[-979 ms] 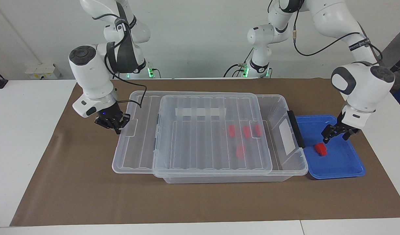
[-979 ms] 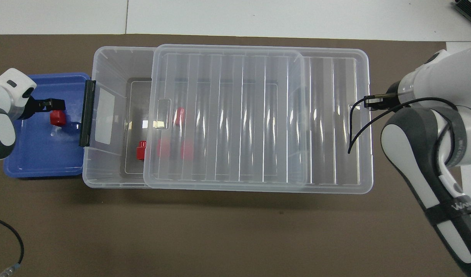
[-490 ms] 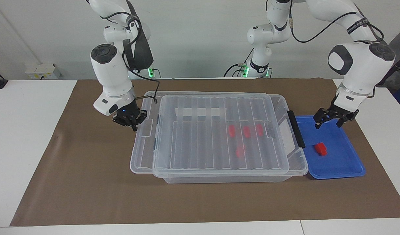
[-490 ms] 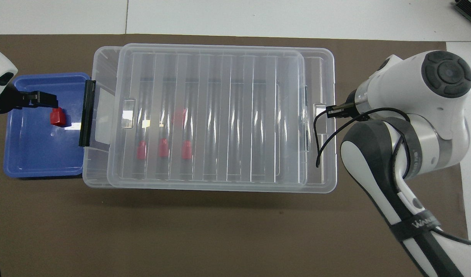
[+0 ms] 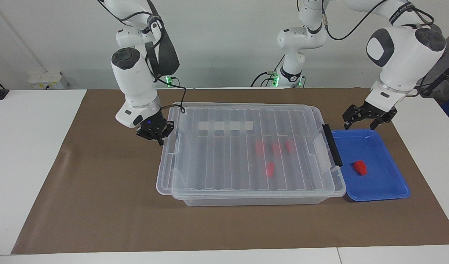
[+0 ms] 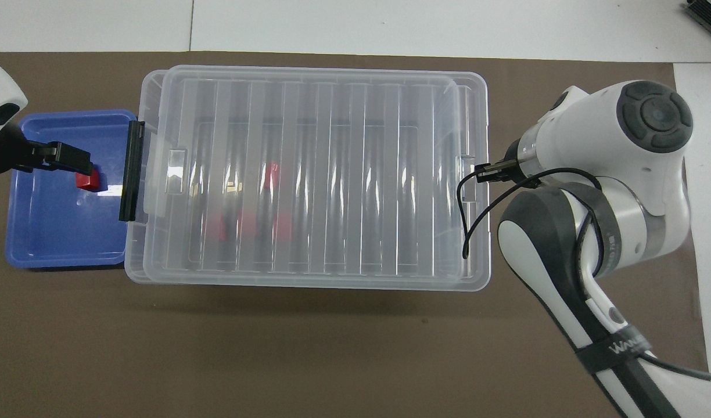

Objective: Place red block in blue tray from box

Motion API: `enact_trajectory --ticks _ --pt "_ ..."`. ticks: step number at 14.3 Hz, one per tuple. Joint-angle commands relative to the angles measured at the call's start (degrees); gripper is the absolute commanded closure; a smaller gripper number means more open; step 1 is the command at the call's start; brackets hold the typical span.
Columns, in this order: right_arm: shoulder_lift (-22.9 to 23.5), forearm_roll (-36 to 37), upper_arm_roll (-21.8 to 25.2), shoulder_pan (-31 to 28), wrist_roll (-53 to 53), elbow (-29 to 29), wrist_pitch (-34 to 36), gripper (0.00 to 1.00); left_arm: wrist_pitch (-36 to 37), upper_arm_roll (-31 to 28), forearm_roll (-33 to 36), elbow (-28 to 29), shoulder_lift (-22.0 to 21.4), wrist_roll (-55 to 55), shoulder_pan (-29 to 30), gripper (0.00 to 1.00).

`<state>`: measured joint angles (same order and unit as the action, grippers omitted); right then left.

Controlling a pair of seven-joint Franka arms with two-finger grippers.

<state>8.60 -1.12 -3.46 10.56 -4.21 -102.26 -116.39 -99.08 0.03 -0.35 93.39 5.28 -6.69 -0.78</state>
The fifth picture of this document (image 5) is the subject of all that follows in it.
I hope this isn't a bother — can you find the clear ribbed plastic lid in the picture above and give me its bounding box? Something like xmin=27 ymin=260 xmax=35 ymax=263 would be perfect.
xmin=156 ymin=102 xmax=337 ymax=200

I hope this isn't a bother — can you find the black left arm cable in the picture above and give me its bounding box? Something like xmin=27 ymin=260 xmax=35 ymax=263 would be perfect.
xmin=320 ymin=0 xmax=447 ymax=98

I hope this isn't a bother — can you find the clear plastic storage box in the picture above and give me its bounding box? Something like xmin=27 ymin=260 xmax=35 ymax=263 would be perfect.
xmin=172 ymin=104 xmax=347 ymax=206

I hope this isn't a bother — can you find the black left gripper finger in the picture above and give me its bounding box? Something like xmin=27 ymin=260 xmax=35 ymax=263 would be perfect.
xmin=343 ymin=105 xmax=361 ymax=129
xmin=370 ymin=109 xmax=398 ymax=131

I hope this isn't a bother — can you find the brown table mat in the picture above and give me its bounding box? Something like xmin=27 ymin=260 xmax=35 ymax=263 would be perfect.
xmin=11 ymin=87 xmax=449 ymax=255

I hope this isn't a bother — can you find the black base cable bundle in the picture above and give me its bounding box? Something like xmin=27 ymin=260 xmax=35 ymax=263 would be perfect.
xmin=251 ymin=55 xmax=285 ymax=87

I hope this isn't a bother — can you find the black stand leg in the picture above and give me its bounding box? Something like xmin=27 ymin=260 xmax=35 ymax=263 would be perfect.
xmin=417 ymin=59 xmax=449 ymax=96

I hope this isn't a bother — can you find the white wall socket box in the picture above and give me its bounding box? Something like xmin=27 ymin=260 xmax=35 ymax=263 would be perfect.
xmin=28 ymin=71 xmax=68 ymax=89

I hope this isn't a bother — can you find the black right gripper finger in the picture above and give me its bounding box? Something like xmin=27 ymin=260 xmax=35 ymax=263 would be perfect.
xmin=136 ymin=128 xmax=155 ymax=141
xmin=158 ymin=123 xmax=175 ymax=146

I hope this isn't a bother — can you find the black box latch handle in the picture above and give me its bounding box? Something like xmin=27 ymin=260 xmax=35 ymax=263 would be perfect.
xmin=322 ymin=124 xmax=343 ymax=168

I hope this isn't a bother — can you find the blue plastic tray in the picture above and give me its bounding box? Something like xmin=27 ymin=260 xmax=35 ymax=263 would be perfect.
xmin=331 ymin=128 xmax=411 ymax=202

